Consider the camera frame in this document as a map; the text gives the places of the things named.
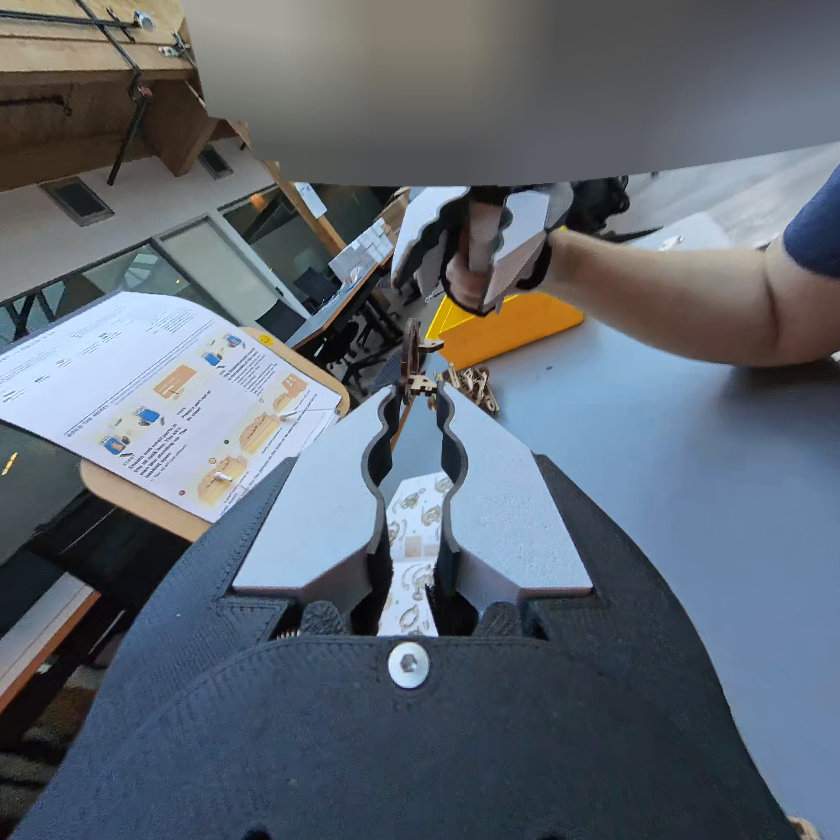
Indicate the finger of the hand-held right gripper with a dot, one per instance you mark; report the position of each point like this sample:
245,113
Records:
426,229
528,223

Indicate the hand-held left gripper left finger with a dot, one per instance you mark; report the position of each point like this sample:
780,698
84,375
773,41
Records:
315,525

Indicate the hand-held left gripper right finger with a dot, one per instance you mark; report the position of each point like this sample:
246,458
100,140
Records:
518,525

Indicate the person's right forearm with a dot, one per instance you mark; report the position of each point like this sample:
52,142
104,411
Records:
656,295

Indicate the assembled wooden model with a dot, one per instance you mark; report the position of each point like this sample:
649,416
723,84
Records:
472,384

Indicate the person's right hand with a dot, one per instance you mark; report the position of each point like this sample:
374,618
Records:
467,282

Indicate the stack of white boxes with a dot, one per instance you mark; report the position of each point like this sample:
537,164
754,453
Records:
361,253

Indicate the assembly booklet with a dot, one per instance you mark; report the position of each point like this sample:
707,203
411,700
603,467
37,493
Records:
413,512

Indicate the yellow plastic bin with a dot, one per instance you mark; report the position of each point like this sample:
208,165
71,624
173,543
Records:
512,328

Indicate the wooden-edged desk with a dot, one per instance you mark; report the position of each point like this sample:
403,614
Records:
328,315

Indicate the wooden display board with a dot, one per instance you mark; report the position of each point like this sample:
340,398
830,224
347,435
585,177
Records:
131,499

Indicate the printed instruction sheet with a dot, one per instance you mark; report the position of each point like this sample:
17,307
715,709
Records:
131,380

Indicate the rectangular wall vent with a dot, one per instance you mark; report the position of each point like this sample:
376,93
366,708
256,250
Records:
215,162
77,200

